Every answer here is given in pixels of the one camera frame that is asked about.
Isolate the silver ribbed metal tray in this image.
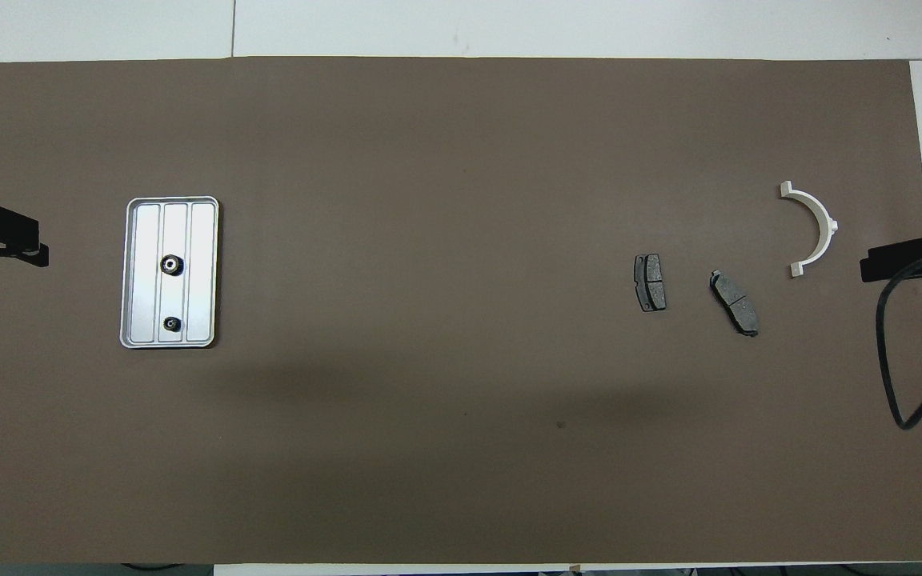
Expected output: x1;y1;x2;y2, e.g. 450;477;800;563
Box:
119;196;220;350

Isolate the long dark brake pad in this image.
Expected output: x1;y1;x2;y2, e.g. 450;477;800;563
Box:
709;270;760;338

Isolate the short dark brake pad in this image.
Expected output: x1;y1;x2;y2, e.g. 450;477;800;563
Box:
633;254;667;312

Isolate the brown table mat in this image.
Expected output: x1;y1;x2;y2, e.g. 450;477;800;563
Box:
0;56;922;566

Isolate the white half-ring bracket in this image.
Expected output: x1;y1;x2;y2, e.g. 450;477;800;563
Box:
779;181;840;278

